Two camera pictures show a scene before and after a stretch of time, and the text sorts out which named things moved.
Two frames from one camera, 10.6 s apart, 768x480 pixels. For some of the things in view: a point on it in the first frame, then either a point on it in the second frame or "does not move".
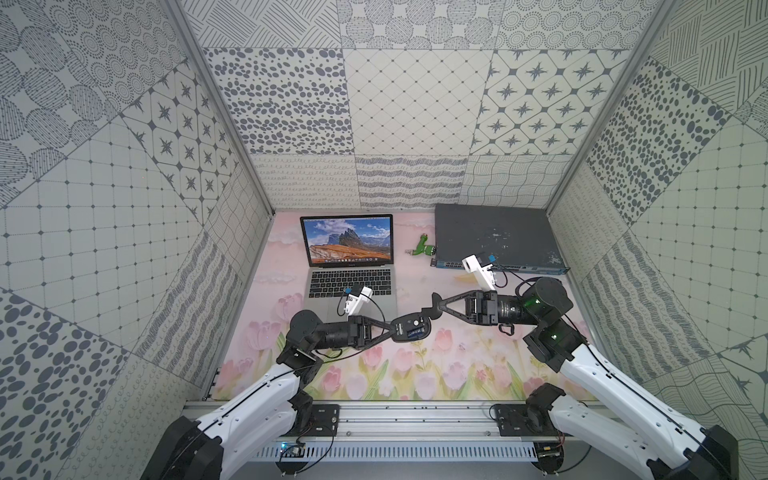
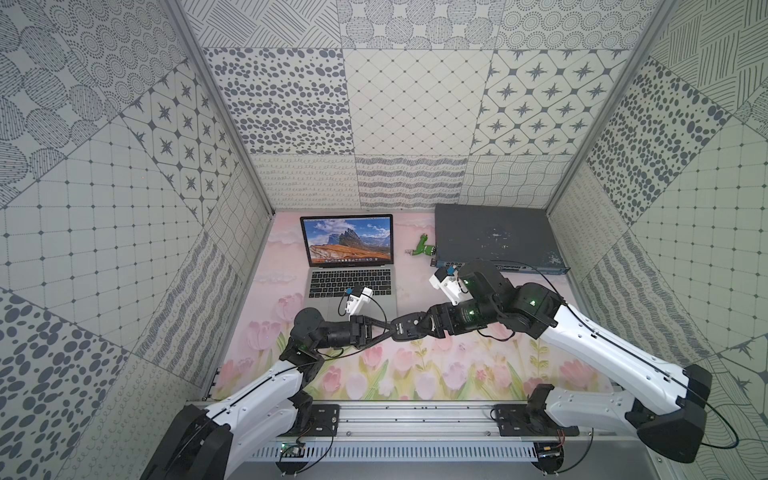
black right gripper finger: x=459 y=316 → x=423 y=332
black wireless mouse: x=410 y=328 does not move
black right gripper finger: x=439 y=303 → x=424 y=317
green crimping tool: x=421 y=248 does not move
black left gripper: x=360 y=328 does not move
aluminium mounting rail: x=411 y=422 does not move
